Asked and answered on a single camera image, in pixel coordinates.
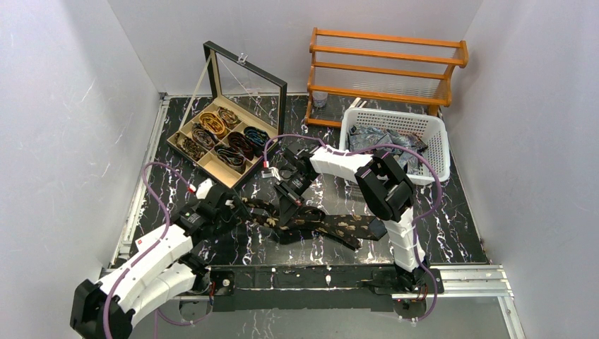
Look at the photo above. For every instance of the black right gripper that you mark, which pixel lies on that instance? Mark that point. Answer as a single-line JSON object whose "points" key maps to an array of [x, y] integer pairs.
{"points": [[287, 201]]}

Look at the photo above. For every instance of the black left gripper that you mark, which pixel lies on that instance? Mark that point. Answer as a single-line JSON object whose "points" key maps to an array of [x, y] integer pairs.
{"points": [[232, 209]]}

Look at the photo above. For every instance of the black gold floral tie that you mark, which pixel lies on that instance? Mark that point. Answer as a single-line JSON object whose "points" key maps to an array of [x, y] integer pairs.
{"points": [[347, 229]]}

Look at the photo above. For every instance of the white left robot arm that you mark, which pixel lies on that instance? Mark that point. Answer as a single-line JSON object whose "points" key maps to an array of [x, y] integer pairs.
{"points": [[167, 264]]}

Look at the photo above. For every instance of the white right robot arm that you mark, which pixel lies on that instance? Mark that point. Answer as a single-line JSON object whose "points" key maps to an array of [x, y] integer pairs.
{"points": [[384, 185]]}

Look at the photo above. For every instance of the grey ties in basket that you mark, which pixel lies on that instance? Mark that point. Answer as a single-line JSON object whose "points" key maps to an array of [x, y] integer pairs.
{"points": [[360, 137]]}

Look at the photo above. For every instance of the grey striped rolled tie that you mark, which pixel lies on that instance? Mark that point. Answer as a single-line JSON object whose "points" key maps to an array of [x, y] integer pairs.
{"points": [[231, 157]]}

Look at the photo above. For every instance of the blue black rolled tie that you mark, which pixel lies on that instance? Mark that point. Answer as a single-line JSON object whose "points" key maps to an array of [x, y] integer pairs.
{"points": [[257, 139]]}

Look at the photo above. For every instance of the dark red rolled tie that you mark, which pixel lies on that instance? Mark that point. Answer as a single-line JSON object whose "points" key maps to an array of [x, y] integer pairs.
{"points": [[241, 143]]}

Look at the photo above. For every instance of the brown patterned rolled tie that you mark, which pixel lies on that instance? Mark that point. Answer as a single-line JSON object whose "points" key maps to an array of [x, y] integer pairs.
{"points": [[203, 137]]}

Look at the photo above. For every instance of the olive patterned rolled tie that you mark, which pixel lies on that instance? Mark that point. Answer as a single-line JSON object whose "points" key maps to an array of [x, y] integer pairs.
{"points": [[189, 146]]}

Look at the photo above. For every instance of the black tie storage box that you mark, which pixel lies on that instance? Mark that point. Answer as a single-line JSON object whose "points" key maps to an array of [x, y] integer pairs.
{"points": [[235, 108]]}

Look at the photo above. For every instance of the gold rolled tie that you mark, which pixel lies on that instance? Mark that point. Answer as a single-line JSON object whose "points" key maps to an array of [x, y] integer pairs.
{"points": [[213, 123]]}

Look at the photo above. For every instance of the brown rolled tie back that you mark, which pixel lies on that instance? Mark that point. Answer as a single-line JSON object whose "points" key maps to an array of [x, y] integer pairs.
{"points": [[228, 117]]}

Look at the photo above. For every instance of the small clear plastic cup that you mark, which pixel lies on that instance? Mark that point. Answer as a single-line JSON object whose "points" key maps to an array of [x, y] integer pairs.
{"points": [[319, 99]]}

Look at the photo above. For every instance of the orange wooden shoe rack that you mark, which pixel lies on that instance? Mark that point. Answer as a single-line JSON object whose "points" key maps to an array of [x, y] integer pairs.
{"points": [[381, 67]]}

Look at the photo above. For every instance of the white plastic basket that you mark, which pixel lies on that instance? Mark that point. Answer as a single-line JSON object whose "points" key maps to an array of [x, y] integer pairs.
{"points": [[431, 130]]}

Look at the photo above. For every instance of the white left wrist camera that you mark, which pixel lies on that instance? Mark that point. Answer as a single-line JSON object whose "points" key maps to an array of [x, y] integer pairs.
{"points": [[203, 188]]}

